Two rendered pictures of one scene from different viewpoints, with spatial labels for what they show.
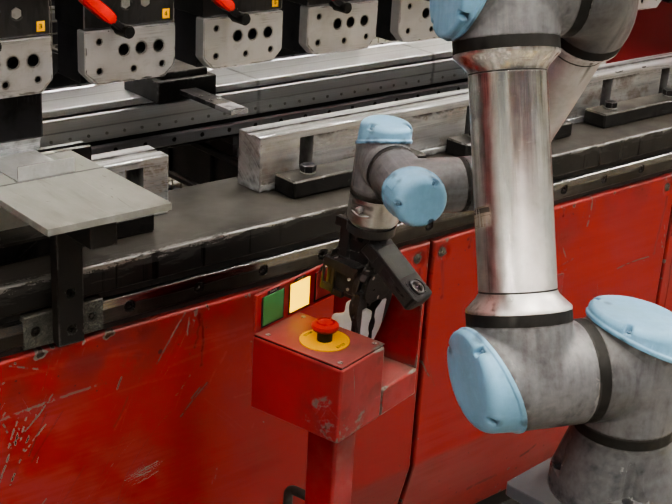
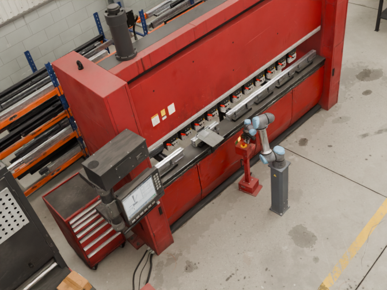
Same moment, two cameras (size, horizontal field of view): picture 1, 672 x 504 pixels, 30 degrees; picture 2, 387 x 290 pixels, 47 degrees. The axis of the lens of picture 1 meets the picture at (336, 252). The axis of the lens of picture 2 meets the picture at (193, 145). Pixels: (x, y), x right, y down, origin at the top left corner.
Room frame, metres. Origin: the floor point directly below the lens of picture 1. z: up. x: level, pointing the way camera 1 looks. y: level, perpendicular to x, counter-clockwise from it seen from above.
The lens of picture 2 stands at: (-2.09, 0.18, 4.36)
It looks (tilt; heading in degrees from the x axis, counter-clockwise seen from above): 43 degrees down; 6
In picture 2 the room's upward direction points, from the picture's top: 11 degrees counter-clockwise
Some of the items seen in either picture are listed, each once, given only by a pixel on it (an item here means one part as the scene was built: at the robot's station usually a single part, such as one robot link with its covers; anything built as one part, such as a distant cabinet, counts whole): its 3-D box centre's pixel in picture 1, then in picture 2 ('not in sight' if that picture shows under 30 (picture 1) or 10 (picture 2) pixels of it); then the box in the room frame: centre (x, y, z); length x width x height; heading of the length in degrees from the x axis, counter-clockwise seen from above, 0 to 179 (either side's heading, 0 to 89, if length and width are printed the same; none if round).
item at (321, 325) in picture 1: (324, 332); not in sight; (1.60, 0.01, 0.79); 0.04 x 0.04 x 0.04
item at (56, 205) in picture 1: (60, 189); (210, 137); (1.57, 0.37, 1.00); 0.26 x 0.18 x 0.01; 42
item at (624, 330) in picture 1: (627, 362); (278, 153); (1.26, -0.33, 0.94); 0.13 x 0.12 x 0.14; 109
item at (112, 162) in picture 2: not in sight; (126, 185); (0.51, 1.10, 1.53); 0.51 x 0.25 x 0.85; 137
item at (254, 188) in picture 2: not in sight; (250, 184); (1.63, -0.03, 0.06); 0.25 x 0.20 x 0.12; 55
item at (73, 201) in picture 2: not in sight; (88, 223); (0.94, 1.82, 0.50); 0.50 x 0.50 x 1.00; 42
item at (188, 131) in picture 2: not in sight; (183, 130); (1.53, 0.64, 1.18); 0.15 x 0.09 x 0.17; 132
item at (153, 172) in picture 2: not in sight; (139, 194); (0.48, 1.00, 1.42); 0.45 x 0.12 x 0.36; 137
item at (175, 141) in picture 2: not in sight; (170, 140); (1.40, 0.79, 1.18); 0.15 x 0.09 x 0.17; 132
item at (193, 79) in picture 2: not in sight; (236, 55); (2.11, -0.02, 1.66); 3.00 x 0.08 x 0.80; 132
